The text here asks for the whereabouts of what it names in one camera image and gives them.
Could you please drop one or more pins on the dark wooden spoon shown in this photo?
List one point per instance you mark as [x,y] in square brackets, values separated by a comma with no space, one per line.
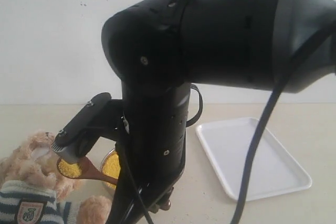
[89,171]

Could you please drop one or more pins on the steel bowl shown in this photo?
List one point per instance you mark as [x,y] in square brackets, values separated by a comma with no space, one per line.
[110,166]

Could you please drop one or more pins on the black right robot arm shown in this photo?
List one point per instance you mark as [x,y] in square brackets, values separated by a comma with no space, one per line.
[159,48]

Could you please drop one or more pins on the white rectangular tray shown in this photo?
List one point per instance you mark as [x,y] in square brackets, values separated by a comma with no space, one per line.
[275,171]

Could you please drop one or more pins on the yellow millet grains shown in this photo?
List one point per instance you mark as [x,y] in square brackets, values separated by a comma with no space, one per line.
[69,170]

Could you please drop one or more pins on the teddy bear striped sweater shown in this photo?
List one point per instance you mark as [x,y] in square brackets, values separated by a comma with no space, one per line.
[34,191]

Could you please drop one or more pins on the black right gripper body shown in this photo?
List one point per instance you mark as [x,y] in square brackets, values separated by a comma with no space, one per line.
[151,150]

